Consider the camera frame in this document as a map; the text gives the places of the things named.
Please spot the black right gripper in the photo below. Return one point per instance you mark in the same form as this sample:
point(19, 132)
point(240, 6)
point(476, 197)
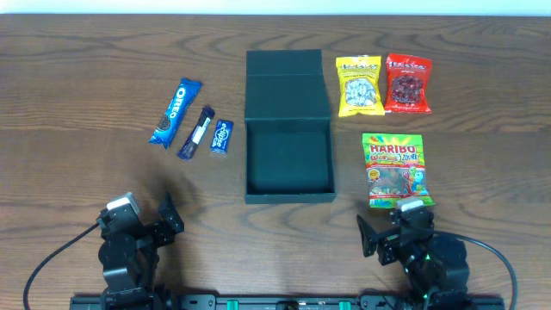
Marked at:
point(385, 240)

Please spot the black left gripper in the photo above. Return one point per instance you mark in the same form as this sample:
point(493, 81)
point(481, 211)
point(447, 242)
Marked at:
point(156, 232)

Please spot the green Haribo gummy bag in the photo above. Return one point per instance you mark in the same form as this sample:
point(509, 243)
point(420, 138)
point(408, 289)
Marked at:
point(395, 167)

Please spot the dark purple chocolate bar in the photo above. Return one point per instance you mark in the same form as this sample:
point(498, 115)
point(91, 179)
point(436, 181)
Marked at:
point(192, 142)

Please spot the blue Oreo cookie pack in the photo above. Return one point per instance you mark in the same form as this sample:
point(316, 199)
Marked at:
point(169, 123)

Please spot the yellow nut snack bag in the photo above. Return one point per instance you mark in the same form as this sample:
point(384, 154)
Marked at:
point(358, 83)

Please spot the red snack bag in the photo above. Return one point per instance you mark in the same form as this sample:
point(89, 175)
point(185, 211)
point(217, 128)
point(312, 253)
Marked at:
point(407, 81)

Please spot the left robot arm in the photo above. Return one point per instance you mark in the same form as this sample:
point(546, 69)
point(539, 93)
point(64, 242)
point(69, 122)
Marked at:
point(129, 254)

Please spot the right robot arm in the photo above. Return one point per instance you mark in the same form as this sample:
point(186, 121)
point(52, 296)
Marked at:
point(435, 264)

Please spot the blue Eclipse mint pack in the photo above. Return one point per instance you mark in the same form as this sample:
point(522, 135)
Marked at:
point(222, 136)

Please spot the dark green open box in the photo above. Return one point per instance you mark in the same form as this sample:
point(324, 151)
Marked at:
point(289, 157)

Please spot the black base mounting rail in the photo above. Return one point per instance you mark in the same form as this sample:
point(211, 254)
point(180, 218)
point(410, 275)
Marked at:
point(211, 302)

